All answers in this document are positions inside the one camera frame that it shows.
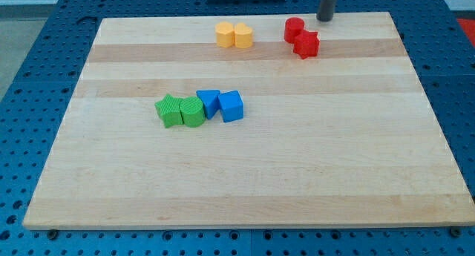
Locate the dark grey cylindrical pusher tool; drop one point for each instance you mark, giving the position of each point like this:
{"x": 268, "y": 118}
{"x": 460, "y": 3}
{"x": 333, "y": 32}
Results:
{"x": 326, "y": 10}

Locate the yellow hexagon block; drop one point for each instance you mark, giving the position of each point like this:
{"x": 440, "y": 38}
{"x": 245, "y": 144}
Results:
{"x": 225, "y": 34}

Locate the red cylinder block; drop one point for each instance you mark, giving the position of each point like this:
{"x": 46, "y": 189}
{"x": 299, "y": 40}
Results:
{"x": 293, "y": 27}

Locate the red star block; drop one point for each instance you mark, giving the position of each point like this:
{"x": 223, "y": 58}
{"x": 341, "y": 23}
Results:
{"x": 306, "y": 44}

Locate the yellow heart block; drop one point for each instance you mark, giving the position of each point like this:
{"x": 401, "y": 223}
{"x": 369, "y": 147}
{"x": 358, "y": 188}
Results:
{"x": 243, "y": 36}

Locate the wooden board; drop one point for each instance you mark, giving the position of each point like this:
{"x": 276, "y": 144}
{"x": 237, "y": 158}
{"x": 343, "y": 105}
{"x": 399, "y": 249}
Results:
{"x": 346, "y": 139}

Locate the blue cube block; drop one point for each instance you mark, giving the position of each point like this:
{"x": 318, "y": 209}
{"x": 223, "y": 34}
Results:
{"x": 231, "y": 106}

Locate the blue triangle block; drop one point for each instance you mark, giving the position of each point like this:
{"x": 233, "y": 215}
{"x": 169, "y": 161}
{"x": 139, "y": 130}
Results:
{"x": 210, "y": 101}

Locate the green cylinder block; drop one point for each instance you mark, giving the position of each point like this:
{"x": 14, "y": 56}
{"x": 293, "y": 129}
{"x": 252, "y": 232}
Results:
{"x": 192, "y": 111}

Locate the green star block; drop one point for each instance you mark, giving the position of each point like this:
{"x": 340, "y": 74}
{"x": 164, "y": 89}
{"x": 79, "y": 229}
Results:
{"x": 168, "y": 110}

